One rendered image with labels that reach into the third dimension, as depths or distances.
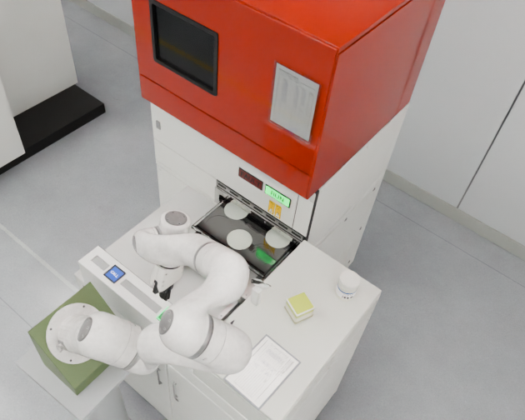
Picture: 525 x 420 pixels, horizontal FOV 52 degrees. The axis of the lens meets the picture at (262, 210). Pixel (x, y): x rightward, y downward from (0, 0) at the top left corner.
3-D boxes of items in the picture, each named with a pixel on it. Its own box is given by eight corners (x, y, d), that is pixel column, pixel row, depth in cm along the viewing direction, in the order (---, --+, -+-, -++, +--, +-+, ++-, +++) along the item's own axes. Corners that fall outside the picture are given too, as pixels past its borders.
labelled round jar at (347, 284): (342, 281, 196) (347, 266, 189) (357, 292, 194) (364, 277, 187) (331, 293, 192) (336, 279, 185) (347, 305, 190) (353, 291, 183)
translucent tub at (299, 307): (302, 300, 190) (304, 290, 185) (312, 317, 186) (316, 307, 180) (282, 308, 187) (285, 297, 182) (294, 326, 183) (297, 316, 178)
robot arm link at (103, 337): (107, 365, 160) (143, 377, 141) (49, 343, 151) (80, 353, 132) (124, 326, 164) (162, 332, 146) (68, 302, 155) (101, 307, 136)
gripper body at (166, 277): (172, 242, 164) (169, 267, 171) (148, 257, 157) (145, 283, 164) (191, 255, 162) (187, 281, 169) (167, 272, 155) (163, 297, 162)
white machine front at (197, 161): (159, 161, 249) (153, 89, 219) (303, 257, 220) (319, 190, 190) (154, 164, 247) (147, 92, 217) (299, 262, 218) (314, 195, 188)
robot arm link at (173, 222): (159, 265, 153) (189, 258, 158) (163, 231, 145) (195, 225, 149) (149, 245, 158) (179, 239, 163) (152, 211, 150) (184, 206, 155)
